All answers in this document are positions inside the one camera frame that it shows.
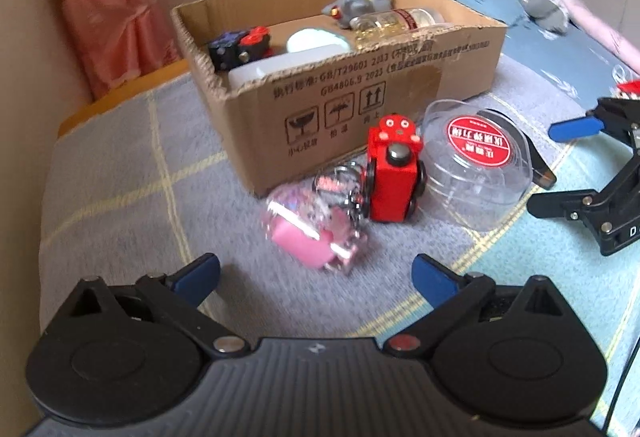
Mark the white and black shoehorn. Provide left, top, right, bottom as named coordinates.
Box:
left=525, top=142, right=557, bottom=190

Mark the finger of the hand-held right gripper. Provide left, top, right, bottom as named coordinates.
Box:
left=548, top=97, right=640, bottom=149
left=527, top=188, right=610, bottom=223

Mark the checked blanket with text patch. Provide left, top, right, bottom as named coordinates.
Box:
left=39, top=52, right=640, bottom=437

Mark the pink glitter keychain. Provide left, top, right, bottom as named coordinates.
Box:
left=260, top=162, right=371, bottom=275

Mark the glass jar of gold pins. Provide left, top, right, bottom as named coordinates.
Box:
left=350, top=7, right=446, bottom=49

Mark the black toy train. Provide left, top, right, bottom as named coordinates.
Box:
left=207, top=27, right=275, bottom=70

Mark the cardboard box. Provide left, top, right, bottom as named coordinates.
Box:
left=170, top=0, right=508, bottom=195

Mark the red toy train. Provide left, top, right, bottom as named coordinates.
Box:
left=361, top=114, right=428, bottom=224

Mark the blue floral bedsheet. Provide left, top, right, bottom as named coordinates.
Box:
left=495, top=0, right=640, bottom=118

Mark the pink floral cloth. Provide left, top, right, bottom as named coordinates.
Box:
left=540, top=0, right=640, bottom=68

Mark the clear round box red label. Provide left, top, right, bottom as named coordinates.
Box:
left=419, top=98, right=533, bottom=232

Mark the pink curtain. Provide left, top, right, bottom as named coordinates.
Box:
left=39, top=0, right=183, bottom=100

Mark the white translucent plastic container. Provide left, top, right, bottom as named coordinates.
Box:
left=227, top=44, right=351, bottom=90

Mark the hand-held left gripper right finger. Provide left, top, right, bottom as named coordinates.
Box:
left=382, top=253, right=577, bottom=362

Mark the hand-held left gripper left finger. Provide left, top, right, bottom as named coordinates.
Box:
left=67, top=253, right=251, bottom=361

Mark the grey plush toy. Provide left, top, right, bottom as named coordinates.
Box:
left=517, top=0, right=571, bottom=35

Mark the grey cat figurine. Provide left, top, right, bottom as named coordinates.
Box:
left=321, top=0, right=396, bottom=29

